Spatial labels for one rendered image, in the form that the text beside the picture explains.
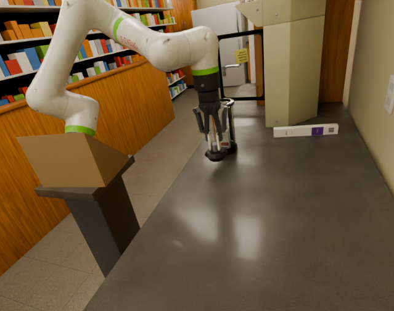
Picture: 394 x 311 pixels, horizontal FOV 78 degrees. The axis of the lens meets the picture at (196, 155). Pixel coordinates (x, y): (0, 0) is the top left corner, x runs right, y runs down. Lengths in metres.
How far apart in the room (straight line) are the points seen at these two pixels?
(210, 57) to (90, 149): 0.55
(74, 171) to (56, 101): 0.30
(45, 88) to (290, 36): 1.03
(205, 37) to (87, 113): 0.64
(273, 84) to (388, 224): 0.75
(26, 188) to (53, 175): 1.35
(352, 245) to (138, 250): 0.54
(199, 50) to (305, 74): 0.65
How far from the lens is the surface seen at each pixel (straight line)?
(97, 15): 1.11
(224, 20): 6.26
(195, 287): 0.62
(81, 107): 1.20
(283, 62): 1.22
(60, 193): 1.18
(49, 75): 1.15
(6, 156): 2.41
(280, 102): 1.27
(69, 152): 1.05
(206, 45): 0.81
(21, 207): 2.52
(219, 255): 0.66
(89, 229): 1.37
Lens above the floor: 1.45
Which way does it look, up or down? 28 degrees down
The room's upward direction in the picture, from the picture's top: 10 degrees counter-clockwise
